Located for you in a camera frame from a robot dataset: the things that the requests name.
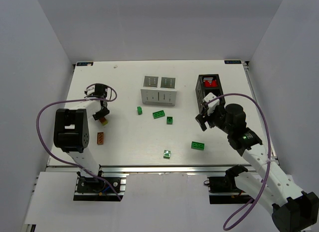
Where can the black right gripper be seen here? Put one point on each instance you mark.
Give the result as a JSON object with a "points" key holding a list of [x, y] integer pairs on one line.
{"points": [[204, 120]]}

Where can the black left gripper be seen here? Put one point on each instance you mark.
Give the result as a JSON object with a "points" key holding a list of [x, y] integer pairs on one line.
{"points": [[101, 113]]}

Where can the orange 2x4 brick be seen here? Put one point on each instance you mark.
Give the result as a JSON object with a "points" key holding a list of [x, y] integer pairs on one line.
{"points": [[103, 121]]}

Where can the green 2x3 brick front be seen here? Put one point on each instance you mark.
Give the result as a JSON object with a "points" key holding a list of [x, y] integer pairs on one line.
{"points": [[197, 145]]}

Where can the green 2x3 brick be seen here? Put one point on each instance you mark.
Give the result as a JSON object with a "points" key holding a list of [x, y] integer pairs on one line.
{"points": [[158, 114], [197, 145]]}

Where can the red and lime brick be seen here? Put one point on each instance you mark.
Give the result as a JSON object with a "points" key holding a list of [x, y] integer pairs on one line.
{"points": [[210, 83]]}

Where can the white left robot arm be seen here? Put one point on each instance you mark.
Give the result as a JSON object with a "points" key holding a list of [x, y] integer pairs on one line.
{"points": [[71, 133]]}

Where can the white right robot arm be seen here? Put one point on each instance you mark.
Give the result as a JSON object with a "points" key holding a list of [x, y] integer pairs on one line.
{"points": [[291, 208]]}

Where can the orange small brick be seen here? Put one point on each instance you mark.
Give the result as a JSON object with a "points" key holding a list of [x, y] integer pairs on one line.
{"points": [[100, 138]]}

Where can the black slotted two-bin container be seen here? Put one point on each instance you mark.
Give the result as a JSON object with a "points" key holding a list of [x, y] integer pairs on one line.
{"points": [[201, 91]]}

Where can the small dark green brick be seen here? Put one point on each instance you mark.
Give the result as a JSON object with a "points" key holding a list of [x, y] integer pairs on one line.
{"points": [[139, 110]]}

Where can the green 2x2 brick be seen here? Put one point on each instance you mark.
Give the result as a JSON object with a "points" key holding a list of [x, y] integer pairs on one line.
{"points": [[169, 120]]}

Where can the dark logo sticker left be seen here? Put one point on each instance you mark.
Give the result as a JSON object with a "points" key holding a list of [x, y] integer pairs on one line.
{"points": [[80, 64]]}

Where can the dark logo sticker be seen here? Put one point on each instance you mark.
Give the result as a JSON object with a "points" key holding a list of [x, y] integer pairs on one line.
{"points": [[232, 62], [80, 64]]}

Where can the white slotted two-bin container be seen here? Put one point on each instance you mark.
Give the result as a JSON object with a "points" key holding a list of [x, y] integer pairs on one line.
{"points": [[159, 91]]}

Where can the dark logo sticker right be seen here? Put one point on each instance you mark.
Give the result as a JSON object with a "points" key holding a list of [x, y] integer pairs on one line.
{"points": [[232, 62]]}

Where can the light green printed brick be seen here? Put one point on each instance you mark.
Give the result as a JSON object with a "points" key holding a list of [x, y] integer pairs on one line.
{"points": [[166, 154]]}

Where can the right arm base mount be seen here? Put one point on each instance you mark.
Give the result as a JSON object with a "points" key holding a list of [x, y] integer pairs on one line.
{"points": [[221, 193]]}

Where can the aluminium table rail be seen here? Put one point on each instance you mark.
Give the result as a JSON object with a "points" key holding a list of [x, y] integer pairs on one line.
{"points": [[151, 169]]}

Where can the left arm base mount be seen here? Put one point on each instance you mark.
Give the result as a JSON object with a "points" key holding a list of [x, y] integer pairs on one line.
{"points": [[99, 191]]}

